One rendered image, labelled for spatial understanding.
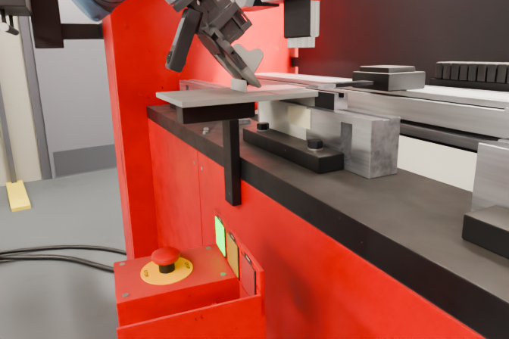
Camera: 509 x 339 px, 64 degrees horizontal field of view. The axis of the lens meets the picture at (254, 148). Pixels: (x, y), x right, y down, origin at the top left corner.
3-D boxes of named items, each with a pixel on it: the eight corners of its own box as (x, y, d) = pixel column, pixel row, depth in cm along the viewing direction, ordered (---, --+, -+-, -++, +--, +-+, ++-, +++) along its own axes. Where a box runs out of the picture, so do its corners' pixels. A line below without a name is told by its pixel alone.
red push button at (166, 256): (151, 269, 58) (148, 247, 57) (179, 264, 60) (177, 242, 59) (154, 284, 55) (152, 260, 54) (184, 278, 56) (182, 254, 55)
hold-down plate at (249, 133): (242, 140, 93) (242, 127, 93) (263, 138, 96) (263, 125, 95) (318, 174, 67) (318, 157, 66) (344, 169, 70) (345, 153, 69)
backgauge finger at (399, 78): (298, 91, 90) (298, 69, 89) (385, 85, 101) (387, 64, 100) (330, 96, 80) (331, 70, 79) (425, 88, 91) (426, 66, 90)
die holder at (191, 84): (180, 104, 156) (179, 79, 154) (195, 104, 158) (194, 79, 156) (232, 125, 112) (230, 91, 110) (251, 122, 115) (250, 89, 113)
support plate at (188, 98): (156, 97, 81) (155, 91, 80) (272, 88, 92) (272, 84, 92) (182, 107, 65) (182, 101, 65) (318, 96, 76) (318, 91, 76)
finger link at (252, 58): (281, 68, 76) (247, 31, 75) (259, 90, 76) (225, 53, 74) (276, 70, 79) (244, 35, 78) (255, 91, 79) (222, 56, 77)
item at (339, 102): (278, 99, 90) (278, 85, 89) (290, 97, 91) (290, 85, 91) (334, 110, 73) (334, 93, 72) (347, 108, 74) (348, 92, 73)
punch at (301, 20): (283, 48, 86) (283, 1, 84) (291, 48, 87) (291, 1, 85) (310, 47, 78) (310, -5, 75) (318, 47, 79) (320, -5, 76)
